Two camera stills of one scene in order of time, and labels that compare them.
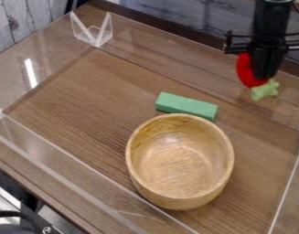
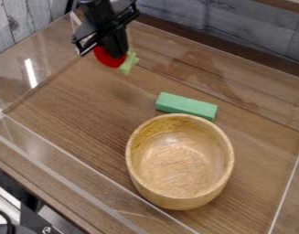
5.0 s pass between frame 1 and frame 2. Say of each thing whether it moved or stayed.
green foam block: stayed
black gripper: moved
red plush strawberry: moved
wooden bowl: stayed
